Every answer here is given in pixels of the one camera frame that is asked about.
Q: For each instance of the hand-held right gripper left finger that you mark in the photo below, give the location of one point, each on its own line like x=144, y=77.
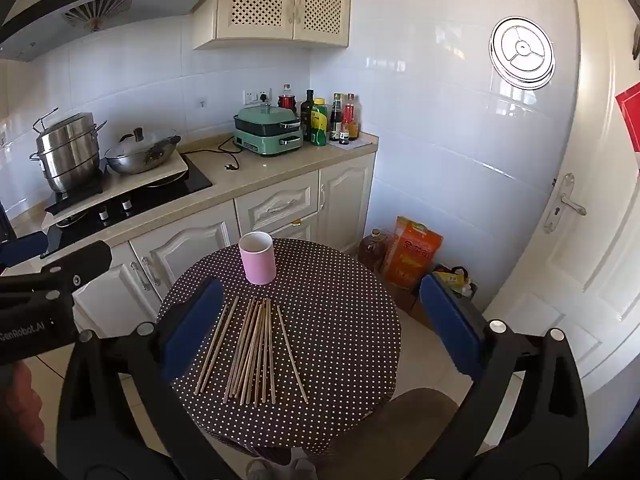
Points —
x=192, y=330

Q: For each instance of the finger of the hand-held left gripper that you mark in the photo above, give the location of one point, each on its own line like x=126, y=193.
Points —
x=22, y=251
x=85, y=262

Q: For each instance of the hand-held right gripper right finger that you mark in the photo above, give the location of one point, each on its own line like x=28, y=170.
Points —
x=450, y=325

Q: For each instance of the pile of wooden chopsticks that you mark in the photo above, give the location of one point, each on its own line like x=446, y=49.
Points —
x=250, y=350

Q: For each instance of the pink cup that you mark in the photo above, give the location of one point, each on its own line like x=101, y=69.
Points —
x=257, y=267

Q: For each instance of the person's left hand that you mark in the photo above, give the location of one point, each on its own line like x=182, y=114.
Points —
x=17, y=405

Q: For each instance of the cardboard box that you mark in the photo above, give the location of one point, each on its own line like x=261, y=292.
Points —
x=405, y=297

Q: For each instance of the orange rice bag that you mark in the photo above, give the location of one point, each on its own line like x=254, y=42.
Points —
x=412, y=255

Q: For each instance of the cooking oil jug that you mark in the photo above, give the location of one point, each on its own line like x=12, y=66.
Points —
x=372, y=255

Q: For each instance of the stainless steel steamer pot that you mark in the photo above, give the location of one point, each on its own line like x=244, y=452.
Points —
x=67, y=155

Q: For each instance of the black glass cooktop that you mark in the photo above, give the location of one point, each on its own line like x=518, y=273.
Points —
x=165, y=192

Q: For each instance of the beige board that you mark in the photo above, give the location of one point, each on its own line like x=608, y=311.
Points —
x=150, y=177

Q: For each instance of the steel wok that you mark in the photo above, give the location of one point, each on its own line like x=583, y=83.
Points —
x=140, y=160

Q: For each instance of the brown cushioned stool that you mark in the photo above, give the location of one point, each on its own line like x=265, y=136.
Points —
x=390, y=435

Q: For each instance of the wok lid with black knob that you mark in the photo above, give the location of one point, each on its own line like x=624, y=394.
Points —
x=135, y=146

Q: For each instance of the white door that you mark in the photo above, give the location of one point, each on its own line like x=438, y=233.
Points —
x=590, y=285

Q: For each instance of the cream kitchen base cabinet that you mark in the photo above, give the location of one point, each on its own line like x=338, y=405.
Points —
x=345, y=200

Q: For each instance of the white paper sheet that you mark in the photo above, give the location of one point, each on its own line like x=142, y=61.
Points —
x=360, y=144

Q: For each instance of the green electric grill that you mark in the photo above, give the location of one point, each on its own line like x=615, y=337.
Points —
x=265, y=135

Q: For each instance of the small dark bottle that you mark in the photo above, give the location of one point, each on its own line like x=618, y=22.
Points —
x=344, y=136

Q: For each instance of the red sauce bottle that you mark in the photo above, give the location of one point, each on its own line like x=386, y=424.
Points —
x=351, y=110

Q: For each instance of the soy sauce bottle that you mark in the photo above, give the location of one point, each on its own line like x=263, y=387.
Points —
x=336, y=117

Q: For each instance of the yellow-green bottle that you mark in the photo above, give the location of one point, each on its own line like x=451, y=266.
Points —
x=318, y=122

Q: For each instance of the cola bottle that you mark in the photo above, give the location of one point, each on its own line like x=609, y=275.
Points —
x=287, y=102

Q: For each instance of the dark oil bottle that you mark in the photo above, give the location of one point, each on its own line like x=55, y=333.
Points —
x=306, y=110

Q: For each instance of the red paper decoration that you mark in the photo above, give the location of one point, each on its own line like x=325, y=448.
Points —
x=631, y=115

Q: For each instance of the round metal steamer rack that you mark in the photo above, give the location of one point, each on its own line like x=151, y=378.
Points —
x=522, y=52

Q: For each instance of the white wall socket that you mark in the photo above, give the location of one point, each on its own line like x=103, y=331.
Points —
x=257, y=95

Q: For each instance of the cream lattice wall cabinet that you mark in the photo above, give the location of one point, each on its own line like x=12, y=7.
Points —
x=260, y=0

